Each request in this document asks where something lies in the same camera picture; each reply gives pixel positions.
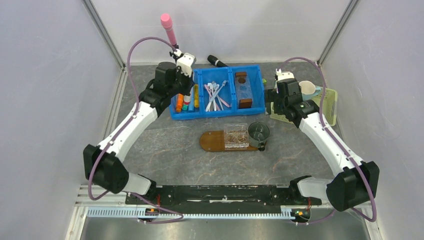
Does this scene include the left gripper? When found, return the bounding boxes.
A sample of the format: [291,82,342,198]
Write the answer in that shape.
[168,66,196,98]

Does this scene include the clear acrylic toothbrush holder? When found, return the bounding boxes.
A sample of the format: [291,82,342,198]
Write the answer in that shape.
[223,123,249,151]

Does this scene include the white toothpaste tube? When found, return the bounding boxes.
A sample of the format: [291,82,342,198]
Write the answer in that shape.
[183,93,191,106]

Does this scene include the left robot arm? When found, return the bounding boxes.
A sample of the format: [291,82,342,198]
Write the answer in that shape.
[83,60,194,204]

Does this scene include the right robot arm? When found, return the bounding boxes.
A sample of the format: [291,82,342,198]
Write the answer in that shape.
[264,78,380,212]

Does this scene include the orange toothpaste tube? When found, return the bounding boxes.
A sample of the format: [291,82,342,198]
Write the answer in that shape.
[175,93,184,113]

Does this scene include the white toothbrush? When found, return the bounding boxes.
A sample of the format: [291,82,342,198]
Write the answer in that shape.
[204,83,220,112]

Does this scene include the light blue toothbrush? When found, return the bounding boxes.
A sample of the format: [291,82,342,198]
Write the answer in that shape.
[212,80,230,110]

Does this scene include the oval wooden tray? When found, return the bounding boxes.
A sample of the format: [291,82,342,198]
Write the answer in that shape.
[199,130,265,152]

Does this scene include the acrylic holder with wood ends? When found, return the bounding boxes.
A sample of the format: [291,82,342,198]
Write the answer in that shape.
[234,71,253,109]

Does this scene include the light blue mug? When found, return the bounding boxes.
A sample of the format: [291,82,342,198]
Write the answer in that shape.
[298,80,322,101]

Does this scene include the dark green enamel mug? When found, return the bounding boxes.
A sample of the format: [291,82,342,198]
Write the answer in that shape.
[247,122,270,152]

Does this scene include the black microphone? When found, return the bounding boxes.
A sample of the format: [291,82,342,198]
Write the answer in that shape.
[207,55,228,68]

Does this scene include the blue three-compartment bin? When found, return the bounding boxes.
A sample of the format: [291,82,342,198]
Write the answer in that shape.
[169,65,265,120]

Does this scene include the light green plastic basket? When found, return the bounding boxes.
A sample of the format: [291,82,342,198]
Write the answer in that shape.
[269,88,338,126]

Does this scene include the pink microphone on stand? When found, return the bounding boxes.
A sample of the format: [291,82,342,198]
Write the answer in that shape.
[160,13,181,54]

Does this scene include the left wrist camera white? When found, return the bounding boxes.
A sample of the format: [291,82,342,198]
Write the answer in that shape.
[170,49,196,77]

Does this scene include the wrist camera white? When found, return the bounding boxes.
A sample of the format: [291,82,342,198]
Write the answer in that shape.
[170,49,196,77]
[274,68,295,83]

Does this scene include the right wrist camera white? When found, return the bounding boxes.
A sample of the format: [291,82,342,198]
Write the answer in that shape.
[274,68,295,83]

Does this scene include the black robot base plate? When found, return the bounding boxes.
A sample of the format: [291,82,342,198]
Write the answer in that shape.
[145,184,322,214]

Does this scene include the white cable duct strip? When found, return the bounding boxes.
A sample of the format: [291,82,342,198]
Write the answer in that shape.
[86,206,295,220]

